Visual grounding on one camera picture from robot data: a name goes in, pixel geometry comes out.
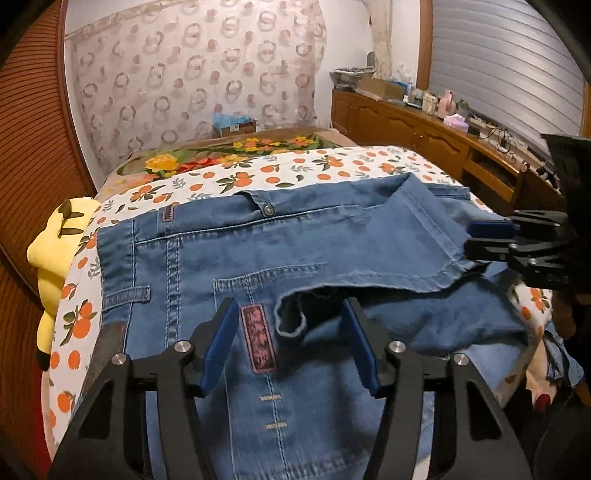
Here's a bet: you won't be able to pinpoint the open cardboard box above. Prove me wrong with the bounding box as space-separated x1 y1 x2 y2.
360 76 404 100

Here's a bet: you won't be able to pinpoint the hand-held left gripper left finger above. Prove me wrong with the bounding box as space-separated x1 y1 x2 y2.
46 298 240 480

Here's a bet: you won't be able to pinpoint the yellow plush toy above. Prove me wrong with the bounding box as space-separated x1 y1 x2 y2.
27 196 100 372

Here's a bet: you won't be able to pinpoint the orange-print white bed sheet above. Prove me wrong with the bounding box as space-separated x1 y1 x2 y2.
46 145 555 462

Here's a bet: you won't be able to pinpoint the blue denim pants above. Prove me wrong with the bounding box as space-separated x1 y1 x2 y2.
95 173 532 480

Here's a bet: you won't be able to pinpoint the wooden window frame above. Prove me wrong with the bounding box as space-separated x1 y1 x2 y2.
416 0 437 90

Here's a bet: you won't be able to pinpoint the blue plastic bag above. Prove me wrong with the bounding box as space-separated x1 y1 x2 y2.
211 111 252 127

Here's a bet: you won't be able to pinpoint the patterned storage basket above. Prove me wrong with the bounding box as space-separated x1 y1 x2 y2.
330 67 376 89

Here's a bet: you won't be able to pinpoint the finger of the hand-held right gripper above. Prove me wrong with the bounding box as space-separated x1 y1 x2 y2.
464 237 539 266
467 209 572 241

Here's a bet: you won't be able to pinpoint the brown louvered wardrobe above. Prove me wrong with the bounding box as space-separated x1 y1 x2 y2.
0 0 100 462

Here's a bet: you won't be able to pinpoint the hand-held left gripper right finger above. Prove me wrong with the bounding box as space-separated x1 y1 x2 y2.
342 296 534 480

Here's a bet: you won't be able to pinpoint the small cardboard box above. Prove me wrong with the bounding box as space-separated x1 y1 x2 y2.
215 119 258 138

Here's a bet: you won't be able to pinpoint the person's blue denim clothing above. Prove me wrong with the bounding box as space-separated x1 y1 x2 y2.
542 318 585 388

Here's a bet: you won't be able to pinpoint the wooden sideboard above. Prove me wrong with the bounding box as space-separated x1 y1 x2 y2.
330 88 568 217

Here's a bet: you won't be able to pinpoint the ring-patterned sheer curtain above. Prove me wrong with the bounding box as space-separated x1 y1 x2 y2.
65 0 328 174

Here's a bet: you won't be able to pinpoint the floral blanket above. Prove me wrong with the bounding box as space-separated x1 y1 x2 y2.
95 127 361 199

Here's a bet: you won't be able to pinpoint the beige window curtain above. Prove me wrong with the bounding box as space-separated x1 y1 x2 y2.
362 0 393 81

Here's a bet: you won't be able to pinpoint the grey window blind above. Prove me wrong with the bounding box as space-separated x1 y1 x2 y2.
427 0 589 153

